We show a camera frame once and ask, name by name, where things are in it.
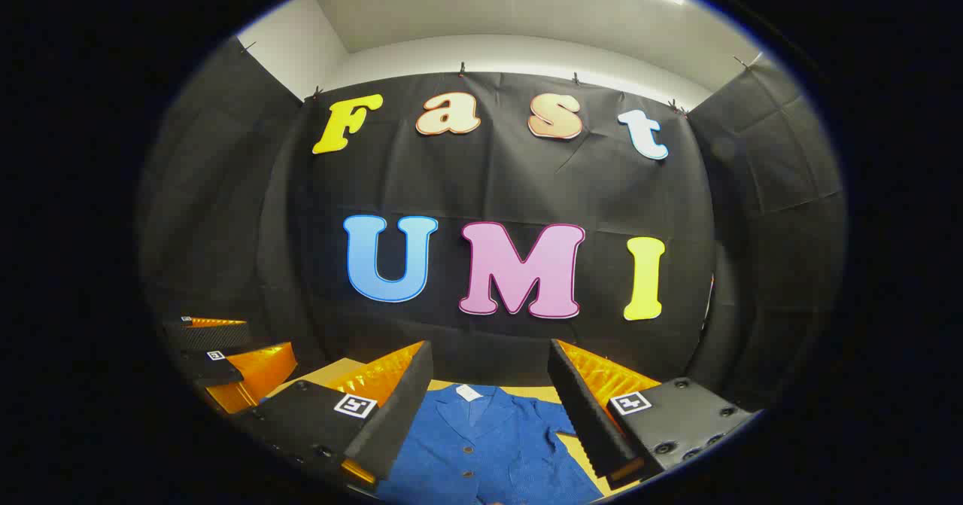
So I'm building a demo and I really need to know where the black backdrop cloth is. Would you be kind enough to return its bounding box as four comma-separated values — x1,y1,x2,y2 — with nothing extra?
139,38,847,415

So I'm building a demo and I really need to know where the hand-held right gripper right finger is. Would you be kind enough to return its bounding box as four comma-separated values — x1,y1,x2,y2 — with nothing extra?
547,338,755,491

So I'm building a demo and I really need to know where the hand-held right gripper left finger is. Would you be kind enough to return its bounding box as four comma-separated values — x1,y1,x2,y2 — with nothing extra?
239,339,436,491

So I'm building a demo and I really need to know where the blue button shirt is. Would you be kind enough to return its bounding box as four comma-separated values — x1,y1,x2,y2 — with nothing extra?
376,383,604,504

